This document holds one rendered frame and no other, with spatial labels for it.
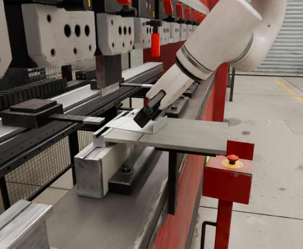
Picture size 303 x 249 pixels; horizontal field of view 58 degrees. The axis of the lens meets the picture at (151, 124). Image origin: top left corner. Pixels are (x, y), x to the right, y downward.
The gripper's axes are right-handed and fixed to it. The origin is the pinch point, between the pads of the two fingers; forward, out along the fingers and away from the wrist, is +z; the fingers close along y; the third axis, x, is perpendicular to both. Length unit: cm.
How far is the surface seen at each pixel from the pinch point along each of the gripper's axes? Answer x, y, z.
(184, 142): 10.5, 5.6, -5.0
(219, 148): 16.1, 5.6, -9.7
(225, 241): 52, -36, 35
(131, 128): -0.3, 3.3, 3.8
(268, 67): 46, -782, 63
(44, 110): -20.4, 5.9, 18.0
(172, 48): -57, -206, 45
